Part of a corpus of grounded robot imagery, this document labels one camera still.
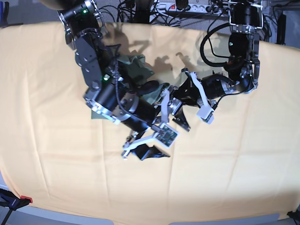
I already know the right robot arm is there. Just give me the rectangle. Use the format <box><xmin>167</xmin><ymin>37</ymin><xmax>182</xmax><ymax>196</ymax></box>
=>
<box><xmin>43</xmin><ymin>0</ymin><xmax>181</xmax><ymax>160</ymax></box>

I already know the orange table cloth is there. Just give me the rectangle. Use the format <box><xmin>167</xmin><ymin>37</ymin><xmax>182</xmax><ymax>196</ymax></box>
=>
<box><xmin>0</xmin><ymin>22</ymin><xmax>300</xmax><ymax>225</ymax></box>

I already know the black red clamp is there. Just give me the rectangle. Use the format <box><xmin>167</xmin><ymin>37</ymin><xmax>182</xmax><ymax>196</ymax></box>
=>
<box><xmin>0</xmin><ymin>188</ymin><xmax>33</xmax><ymax>225</ymax></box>

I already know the green T-shirt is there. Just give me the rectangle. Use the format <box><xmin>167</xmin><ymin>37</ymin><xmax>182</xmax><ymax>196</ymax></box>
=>
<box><xmin>90</xmin><ymin>54</ymin><xmax>167</xmax><ymax>120</ymax></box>

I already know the white power strip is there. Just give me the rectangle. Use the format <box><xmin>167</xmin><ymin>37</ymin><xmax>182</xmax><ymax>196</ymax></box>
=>
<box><xmin>153</xmin><ymin>1</ymin><xmax>226</xmax><ymax>17</ymax></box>

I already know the black corner clamp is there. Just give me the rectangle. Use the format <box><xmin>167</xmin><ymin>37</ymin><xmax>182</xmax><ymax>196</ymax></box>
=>
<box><xmin>287</xmin><ymin>207</ymin><xmax>300</xmax><ymax>225</ymax></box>

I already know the black cable bundle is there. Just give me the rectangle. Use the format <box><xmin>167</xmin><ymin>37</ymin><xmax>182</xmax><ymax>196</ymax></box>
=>
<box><xmin>92</xmin><ymin>0</ymin><xmax>183</xmax><ymax>26</ymax></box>

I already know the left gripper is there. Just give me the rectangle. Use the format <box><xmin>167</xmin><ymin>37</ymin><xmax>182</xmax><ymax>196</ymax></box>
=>
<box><xmin>172</xmin><ymin>75</ymin><xmax>234</xmax><ymax>132</ymax></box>

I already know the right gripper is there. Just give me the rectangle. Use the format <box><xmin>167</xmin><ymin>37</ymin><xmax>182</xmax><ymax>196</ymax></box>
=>
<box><xmin>117</xmin><ymin>80</ymin><xmax>170</xmax><ymax>161</ymax></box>

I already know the black centre post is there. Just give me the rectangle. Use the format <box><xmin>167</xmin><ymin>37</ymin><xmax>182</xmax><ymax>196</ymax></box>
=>
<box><xmin>126</xmin><ymin>0</ymin><xmax>153</xmax><ymax>24</ymax></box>

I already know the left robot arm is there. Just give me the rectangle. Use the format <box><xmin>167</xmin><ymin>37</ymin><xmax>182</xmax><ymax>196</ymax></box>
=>
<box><xmin>172</xmin><ymin>0</ymin><xmax>263</xmax><ymax>131</ymax></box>

